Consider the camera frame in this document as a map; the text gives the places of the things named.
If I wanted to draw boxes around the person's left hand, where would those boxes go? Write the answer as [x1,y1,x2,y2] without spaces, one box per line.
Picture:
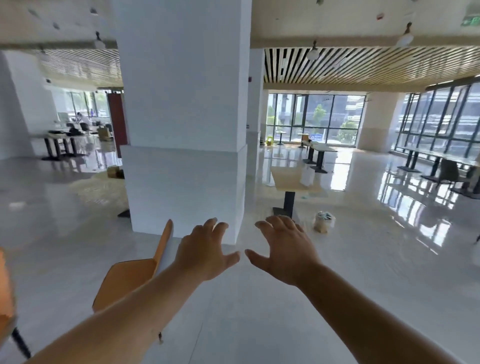
[174,217,241,283]

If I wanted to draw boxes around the person's right hand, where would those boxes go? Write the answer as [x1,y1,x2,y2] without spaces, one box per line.
[245,215,324,288]

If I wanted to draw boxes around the person's left forearm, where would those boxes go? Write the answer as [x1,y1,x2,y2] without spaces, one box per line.
[20,264,205,364]

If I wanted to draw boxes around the person's right forearm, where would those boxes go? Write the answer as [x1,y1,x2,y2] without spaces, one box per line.
[295,262,464,364]

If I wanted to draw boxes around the clear plastic bag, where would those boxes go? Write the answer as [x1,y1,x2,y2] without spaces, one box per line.
[313,211,336,235]

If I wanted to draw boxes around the orange chair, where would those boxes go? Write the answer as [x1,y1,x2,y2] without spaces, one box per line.
[0,247,33,361]
[92,219,174,344]

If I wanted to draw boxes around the long white table black legs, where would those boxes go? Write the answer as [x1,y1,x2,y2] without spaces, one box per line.
[302,140,339,174]

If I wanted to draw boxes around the white square pillar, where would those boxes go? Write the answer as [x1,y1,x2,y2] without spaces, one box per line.
[112,0,253,246]

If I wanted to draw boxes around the red-brown partition panel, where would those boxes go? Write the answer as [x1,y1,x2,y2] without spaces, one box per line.
[106,92,129,159]

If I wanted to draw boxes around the round white pillar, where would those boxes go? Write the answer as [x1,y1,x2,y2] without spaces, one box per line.
[355,92,407,154]

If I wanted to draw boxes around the white table with black legs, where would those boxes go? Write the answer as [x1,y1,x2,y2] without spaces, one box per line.
[31,130,88,161]

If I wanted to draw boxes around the long table by window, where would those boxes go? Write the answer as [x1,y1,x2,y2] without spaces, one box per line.
[397,145,480,188]

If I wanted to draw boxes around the dark grey chair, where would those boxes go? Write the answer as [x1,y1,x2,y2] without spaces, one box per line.
[421,159,471,189]

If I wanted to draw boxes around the wooden table with black pedestal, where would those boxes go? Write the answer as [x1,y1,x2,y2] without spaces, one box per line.
[270,165,330,220]

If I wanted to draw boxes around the glass window wall with trees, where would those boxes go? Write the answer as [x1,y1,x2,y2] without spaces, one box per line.
[265,93,366,145]

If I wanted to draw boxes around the large glass window wall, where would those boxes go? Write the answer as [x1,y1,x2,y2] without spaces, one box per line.
[390,77,480,160]

